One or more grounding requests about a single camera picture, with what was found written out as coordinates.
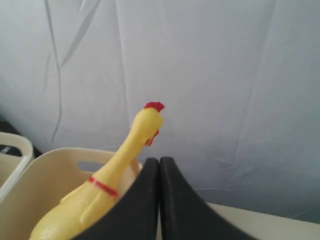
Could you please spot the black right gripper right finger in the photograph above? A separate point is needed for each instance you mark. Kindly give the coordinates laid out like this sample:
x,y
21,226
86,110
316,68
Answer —
x,y
185,216

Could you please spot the yellow rubber chicken whole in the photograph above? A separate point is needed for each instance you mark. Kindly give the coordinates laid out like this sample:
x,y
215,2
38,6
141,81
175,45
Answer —
x,y
85,205

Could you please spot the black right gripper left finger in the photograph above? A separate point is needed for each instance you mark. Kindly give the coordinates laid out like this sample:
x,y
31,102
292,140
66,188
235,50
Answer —
x,y
135,215

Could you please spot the cream bin marked X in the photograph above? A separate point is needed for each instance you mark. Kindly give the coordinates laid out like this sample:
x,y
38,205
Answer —
x,y
11,167

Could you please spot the blue-grey backdrop curtain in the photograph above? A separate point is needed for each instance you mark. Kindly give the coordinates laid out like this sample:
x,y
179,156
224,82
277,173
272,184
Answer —
x,y
240,81

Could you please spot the cream bin marked O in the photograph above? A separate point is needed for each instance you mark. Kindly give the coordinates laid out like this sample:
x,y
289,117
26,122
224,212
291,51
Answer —
x,y
50,177

